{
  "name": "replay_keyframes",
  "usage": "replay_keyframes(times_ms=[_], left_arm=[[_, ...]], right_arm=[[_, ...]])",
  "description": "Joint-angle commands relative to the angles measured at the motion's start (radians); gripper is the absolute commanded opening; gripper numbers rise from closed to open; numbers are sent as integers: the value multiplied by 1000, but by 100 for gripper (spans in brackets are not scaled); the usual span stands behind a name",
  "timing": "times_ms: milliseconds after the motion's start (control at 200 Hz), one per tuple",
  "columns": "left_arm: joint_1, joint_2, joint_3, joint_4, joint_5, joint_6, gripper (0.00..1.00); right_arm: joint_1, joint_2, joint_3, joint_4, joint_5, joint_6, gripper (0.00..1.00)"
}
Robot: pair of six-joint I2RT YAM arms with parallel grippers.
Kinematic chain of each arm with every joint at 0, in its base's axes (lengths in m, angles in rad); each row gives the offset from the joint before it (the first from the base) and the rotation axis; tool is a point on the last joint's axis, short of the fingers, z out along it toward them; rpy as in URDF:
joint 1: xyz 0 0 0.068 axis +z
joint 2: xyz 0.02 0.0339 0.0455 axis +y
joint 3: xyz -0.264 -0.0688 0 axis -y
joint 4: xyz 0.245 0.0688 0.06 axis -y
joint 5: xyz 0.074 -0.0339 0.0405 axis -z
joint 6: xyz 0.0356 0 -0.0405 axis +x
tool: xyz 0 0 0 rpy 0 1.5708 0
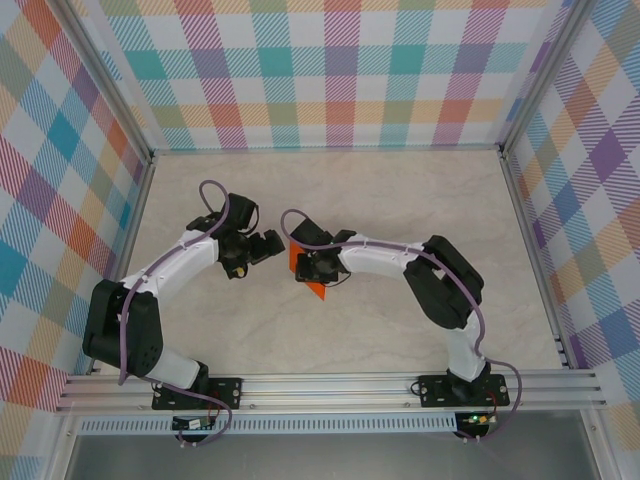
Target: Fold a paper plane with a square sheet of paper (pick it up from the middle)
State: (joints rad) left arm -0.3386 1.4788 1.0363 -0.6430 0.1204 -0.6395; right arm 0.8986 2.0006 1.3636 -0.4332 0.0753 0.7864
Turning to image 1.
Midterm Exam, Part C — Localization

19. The orange paper sheet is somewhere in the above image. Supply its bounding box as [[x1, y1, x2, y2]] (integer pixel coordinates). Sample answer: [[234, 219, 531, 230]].
[[287, 242, 329, 304]]

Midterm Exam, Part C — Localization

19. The grey metal panel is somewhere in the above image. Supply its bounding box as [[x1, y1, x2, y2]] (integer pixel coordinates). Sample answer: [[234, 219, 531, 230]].
[[64, 432, 601, 480]]

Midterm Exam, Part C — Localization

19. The aluminium back rail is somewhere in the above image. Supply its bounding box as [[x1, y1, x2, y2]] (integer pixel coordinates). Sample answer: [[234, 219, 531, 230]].
[[149, 143, 504, 154]]

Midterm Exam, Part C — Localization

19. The aluminium front mounting rail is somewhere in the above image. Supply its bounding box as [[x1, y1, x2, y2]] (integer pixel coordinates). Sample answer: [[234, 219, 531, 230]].
[[54, 368, 609, 415]]

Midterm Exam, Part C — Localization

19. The aluminium side rail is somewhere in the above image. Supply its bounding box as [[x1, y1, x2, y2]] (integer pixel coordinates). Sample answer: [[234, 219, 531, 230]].
[[89, 152, 157, 376], [499, 147, 576, 371]]

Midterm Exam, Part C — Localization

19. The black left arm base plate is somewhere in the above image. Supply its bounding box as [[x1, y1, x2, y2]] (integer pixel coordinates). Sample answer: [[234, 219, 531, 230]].
[[151, 377, 245, 411]]

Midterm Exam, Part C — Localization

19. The slotted grey cable duct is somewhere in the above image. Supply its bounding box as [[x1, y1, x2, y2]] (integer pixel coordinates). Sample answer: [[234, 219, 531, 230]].
[[78, 412, 459, 435]]

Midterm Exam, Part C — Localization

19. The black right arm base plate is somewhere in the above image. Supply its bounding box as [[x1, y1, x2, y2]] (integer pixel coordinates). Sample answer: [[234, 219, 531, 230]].
[[417, 373, 511, 409]]

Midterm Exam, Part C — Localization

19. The tall aluminium frame post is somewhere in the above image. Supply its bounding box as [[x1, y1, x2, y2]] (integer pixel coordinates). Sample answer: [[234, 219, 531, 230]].
[[47, 0, 156, 166], [497, 0, 599, 156]]

